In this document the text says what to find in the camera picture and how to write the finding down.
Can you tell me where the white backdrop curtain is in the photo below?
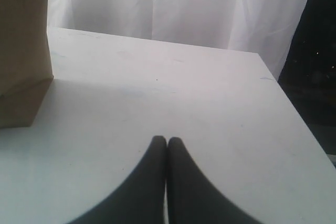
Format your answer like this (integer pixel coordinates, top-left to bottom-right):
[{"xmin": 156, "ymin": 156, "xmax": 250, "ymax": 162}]
[{"xmin": 48, "ymin": 0, "xmax": 307, "ymax": 78}]

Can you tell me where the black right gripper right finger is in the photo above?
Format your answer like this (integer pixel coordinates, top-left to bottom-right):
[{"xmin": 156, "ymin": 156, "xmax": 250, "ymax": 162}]
[{"xmin": 166, "ymin": 137, "xmax": 259, "ymax": 223}]

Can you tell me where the large brown paper bag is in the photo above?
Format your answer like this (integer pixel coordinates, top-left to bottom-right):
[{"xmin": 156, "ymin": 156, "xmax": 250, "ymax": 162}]
[{"xmin": 1, "ymin": 0, "xmax": 54, "ymax": 129}]

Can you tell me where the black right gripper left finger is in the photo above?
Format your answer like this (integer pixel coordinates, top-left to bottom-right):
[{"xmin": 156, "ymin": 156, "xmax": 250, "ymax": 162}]
[{"xmin": 72, "ymin": 136, "xmax": 166, "ymax": 223}]

